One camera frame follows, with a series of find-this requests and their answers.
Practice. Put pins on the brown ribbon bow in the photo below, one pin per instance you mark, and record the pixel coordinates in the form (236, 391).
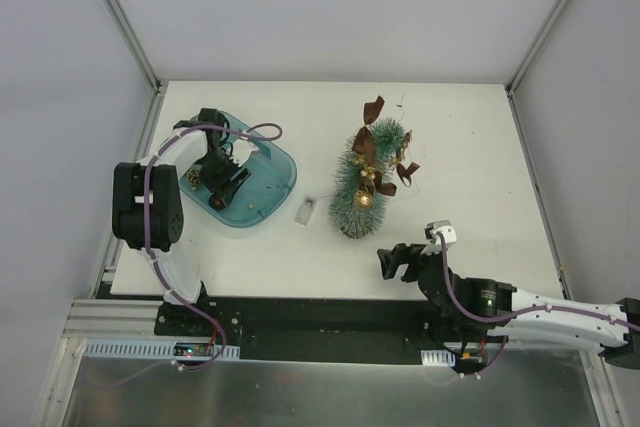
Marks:
(371, 113)

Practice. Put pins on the gold ball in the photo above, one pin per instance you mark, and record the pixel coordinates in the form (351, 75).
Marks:
(363, 200)

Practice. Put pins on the right controller board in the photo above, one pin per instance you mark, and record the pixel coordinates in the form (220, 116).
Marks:
(447, 358)

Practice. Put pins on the right aluminium corner post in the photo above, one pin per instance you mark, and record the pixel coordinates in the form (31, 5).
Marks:
(541, 37)

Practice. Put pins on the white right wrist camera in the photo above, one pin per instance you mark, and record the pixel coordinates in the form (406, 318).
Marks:
(440, 235)

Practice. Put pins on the gold berry sprig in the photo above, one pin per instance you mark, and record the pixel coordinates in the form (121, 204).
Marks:
(365, 157)

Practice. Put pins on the controller board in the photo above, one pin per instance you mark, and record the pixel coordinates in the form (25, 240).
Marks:
(447, 358)
(159, 350)

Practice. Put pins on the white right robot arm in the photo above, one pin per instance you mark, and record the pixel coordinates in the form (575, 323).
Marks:
(490, 308)

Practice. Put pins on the left controller board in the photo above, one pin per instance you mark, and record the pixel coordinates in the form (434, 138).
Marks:
(159, 350)

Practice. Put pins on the left aluminium corner post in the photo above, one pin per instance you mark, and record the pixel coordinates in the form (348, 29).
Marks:
(131, 40)

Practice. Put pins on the aluminium corner post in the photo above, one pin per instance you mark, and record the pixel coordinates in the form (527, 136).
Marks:
(131, 40)
(541, 37)

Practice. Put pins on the frosted pine cone ornament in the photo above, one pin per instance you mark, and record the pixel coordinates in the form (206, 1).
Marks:
(193, 177)

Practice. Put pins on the small frosted green christmas tree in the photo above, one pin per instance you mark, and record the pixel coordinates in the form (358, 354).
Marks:
(350, 221)

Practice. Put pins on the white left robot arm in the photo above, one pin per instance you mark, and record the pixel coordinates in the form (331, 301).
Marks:
(147, 209)

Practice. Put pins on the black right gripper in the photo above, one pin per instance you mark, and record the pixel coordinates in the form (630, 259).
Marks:
(411, 262)

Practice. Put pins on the teal transparent plastic bin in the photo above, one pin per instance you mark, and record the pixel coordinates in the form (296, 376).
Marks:
(273, 172)

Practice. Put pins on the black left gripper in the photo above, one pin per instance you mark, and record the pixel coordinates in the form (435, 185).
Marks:
(228, 183)

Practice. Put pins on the brown matte ball ornament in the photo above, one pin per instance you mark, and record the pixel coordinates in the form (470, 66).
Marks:
(217, 203)

